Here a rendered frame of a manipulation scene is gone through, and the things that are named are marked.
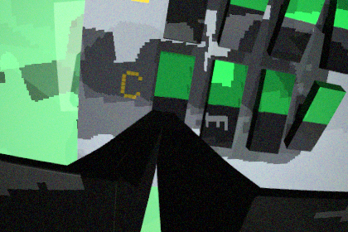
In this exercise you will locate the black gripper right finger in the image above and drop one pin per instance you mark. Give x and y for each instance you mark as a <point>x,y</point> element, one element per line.
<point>199,192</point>

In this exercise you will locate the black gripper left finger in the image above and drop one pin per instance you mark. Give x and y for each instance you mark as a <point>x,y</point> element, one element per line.
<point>105,191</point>

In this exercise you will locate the grey switch panel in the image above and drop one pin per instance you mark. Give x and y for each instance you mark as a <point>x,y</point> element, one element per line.
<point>263,82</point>

